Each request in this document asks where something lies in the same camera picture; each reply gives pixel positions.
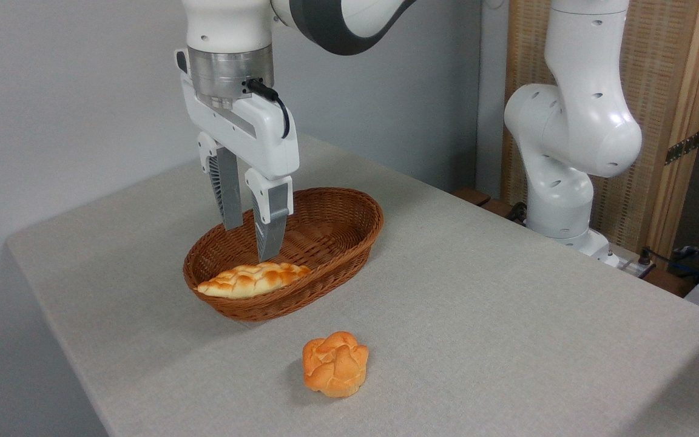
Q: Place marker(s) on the round knotted bread roll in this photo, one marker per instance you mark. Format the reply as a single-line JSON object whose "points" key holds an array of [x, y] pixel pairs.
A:
{"points": [[335, 364]]}

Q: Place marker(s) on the long braided bread loaf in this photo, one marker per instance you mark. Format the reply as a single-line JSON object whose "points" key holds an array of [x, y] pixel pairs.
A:
{"points": [[252, 280]]}

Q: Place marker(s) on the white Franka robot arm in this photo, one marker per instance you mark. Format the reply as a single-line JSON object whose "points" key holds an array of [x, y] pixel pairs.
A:
{"points": [[568, 121]]}

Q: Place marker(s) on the brown wicker oval basket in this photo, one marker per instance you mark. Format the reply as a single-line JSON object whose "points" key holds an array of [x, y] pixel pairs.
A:
{"points": [[331, 233]]}

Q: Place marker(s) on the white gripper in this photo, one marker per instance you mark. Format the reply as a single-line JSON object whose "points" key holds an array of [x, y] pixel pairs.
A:
{"points": [[252, 136]]}

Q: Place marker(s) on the brown wooden platform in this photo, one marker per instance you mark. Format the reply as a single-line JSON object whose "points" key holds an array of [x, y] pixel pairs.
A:
{"points": [[477, 199]]}

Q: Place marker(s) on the wooden rattan folding screen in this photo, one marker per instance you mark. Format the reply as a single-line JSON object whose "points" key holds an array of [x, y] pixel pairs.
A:
{"points": [[659, 67]]}

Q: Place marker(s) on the dark metal screen hinge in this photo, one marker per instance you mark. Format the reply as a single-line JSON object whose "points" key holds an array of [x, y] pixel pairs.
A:
{"points": [[683, 147]]}

